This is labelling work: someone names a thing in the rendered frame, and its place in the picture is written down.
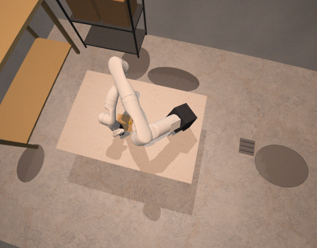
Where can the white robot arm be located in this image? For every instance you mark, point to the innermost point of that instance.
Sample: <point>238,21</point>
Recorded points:
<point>144,133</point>

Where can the orange square mat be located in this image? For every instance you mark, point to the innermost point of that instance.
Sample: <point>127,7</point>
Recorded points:
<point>124,121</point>

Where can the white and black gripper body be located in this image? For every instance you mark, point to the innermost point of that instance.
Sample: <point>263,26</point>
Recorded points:
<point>118,130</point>

